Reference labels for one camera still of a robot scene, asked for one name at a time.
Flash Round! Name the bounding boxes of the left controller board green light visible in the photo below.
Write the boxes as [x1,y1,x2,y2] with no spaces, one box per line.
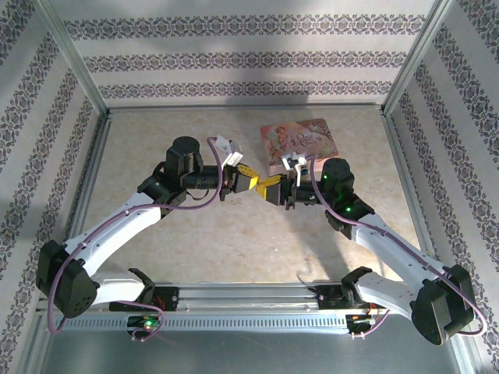
[126,315,161,333]

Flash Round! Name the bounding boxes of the pink illustrated tin box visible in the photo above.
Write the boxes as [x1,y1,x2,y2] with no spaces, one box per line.
[260,118,341,177]

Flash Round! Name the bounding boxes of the aluminium side frame rail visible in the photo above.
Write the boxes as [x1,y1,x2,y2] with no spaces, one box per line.
[380,111,440,266]
[64,111,114,242]

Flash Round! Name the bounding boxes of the right controller board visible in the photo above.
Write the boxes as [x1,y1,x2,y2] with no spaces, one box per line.
[345,313,377,333]

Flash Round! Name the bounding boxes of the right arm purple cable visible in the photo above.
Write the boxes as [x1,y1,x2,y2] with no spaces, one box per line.
[310,153,487,340]

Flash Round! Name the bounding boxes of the grey metal sheet panel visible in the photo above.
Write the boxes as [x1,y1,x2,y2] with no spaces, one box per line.
[38,329,469,374]

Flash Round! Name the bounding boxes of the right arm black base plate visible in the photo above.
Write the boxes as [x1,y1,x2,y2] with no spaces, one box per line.
[316,285,389,312]

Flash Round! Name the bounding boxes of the aluminium frame post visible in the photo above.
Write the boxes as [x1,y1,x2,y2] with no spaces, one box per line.
[33,0,111,116]
[381,0,457,116]

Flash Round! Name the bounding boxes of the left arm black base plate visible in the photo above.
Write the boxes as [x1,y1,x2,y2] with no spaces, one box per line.
[108,285,181,312]

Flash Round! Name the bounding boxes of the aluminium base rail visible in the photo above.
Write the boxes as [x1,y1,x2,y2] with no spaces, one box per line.
[37,282,391,315]

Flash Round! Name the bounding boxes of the aluminium rear frame rail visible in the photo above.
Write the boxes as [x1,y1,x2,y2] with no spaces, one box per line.
[105,102,387,115]

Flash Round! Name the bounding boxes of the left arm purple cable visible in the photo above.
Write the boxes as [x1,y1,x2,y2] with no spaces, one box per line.
[47,136,228,344]

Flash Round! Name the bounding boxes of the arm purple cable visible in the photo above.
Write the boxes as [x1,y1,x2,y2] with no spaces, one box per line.
[310,153,487,340]
[47,136,228,344]

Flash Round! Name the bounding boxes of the slotted grey cable duct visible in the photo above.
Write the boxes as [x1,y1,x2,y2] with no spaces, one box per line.
[52,313,354,333]

